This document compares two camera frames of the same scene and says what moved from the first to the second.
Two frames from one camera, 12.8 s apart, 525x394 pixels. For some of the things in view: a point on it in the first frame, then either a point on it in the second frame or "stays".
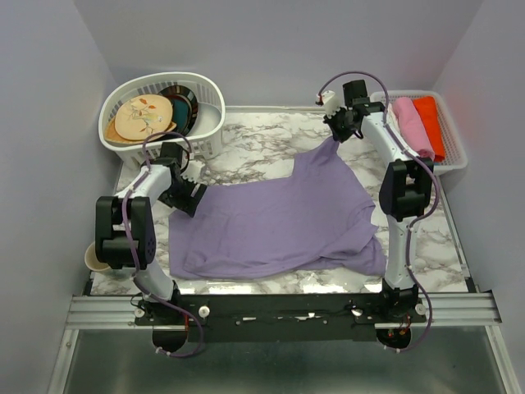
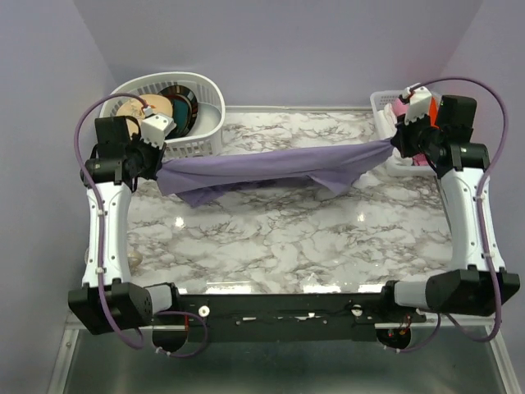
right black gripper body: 338,125 → 417,136
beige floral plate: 143,115 stays
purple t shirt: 318,219 → 191,180
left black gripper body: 180,194 → 147,157
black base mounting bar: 284,317 stays
